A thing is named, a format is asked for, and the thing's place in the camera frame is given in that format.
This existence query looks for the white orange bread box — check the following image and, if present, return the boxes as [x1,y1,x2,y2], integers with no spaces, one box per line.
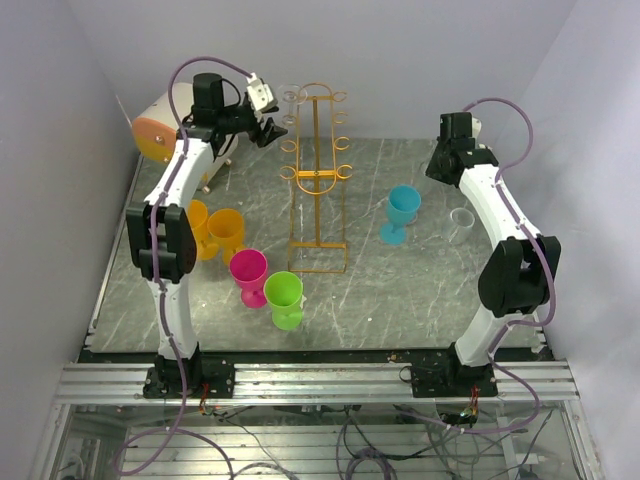
[132,82,238,191]

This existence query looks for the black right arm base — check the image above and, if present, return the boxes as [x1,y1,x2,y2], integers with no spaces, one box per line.
[409,344,498,398]

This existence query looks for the pink plastic goblet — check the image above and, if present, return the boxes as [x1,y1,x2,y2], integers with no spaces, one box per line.
[229,249,268,309]

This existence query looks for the green plastic goblet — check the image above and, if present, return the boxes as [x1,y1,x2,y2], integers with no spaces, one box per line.
[263,271,303,331]

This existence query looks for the orange plastic goblet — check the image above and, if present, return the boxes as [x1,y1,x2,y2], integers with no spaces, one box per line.
[207,208,245,266]
[187,200,219,261]

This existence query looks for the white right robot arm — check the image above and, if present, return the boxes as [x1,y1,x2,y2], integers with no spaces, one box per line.
[426,111,561,396]

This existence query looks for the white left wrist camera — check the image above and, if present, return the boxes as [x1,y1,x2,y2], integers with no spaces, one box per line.
[246,73,277,119]

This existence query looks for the teal plastic goblet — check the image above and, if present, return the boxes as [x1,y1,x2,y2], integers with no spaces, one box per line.
[380,185,421,245]

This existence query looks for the gold wire glass rack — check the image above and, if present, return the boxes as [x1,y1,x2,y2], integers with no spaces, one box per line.
[280,82,353,274]

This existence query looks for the orange plastic goblet inner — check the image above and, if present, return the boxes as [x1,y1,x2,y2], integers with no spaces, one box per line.
[207,208,245,266]

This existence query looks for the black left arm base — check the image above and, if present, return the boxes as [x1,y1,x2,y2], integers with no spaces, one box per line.
[142,349,236,399]

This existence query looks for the aluminium frame rail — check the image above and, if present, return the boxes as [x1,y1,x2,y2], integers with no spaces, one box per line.
[54,361,579,406]

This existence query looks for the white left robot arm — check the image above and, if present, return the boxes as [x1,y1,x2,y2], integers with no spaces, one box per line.
[126,73,286,361]

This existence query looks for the orange plastic goblet outer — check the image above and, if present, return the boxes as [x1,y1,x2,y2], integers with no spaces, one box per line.
[187,200,219,261]

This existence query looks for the clear wine glass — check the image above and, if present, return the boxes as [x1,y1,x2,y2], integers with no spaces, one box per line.
[277,84,308,127]
[442,208,475,245]

